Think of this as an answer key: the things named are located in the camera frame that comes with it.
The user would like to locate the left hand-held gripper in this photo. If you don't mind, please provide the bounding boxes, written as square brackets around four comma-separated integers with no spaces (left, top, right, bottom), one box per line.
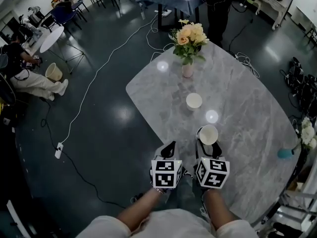
[150,140,183,189]

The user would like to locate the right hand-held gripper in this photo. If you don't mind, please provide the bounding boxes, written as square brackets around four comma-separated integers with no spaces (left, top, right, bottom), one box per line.
[195,127,230,189]

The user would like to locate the cream paper cup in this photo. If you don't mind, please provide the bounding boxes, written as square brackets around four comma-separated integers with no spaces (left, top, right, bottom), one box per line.
[186,93,203,112]
[199,124,219,146]

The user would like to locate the person's right forearm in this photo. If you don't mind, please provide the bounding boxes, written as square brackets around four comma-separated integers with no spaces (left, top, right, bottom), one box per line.
[203,188,238,230]

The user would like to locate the person's left forearm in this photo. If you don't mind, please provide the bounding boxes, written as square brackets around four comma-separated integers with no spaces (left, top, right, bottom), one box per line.
[116,188,171,229]

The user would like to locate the person's blue jeans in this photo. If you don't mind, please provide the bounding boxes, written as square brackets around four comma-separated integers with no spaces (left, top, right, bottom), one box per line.
[170,175,206,215]

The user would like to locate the person's white t-shirt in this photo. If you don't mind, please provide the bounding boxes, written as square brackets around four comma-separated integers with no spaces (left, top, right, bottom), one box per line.
[75,208,260,238]

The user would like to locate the pink vase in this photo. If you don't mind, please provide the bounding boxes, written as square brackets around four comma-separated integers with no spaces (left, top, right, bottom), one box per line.
[182,62,194,78]

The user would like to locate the white flower bouquet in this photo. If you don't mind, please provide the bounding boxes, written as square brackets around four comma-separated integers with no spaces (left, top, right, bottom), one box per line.
[294,117,317,150]

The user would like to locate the pile of black backpacks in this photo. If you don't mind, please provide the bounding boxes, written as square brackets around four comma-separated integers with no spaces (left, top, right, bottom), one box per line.
[279,57,317,120]

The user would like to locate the yellow flower bouquet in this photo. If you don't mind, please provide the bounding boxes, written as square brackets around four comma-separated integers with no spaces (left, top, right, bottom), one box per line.
[168,19,210,66]

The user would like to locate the cream waste bin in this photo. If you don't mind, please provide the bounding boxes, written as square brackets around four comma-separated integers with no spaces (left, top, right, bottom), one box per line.
[45,62,63,82]

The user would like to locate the small stool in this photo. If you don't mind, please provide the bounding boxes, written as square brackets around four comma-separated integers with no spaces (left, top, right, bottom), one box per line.
[303,27,317,46]

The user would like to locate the white dressing table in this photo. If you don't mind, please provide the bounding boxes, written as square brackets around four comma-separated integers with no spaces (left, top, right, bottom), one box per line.
[255,0,297,31]

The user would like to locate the white round side table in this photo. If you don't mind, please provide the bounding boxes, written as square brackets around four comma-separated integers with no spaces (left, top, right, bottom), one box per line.
[39,25,86,74]

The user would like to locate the blue chair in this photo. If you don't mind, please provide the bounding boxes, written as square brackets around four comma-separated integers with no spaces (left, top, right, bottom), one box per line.
[51,1,87,33]

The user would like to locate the black floor cable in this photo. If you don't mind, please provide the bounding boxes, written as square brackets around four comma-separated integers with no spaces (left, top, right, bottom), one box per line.
[39,97,127,209]

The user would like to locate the coiled white cable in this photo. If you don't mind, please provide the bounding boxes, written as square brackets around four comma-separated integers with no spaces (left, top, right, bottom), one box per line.
[234,52,260,78]

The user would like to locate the long white cable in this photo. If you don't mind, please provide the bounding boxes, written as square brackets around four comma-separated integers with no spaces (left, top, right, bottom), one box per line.
[60,13,159,145]

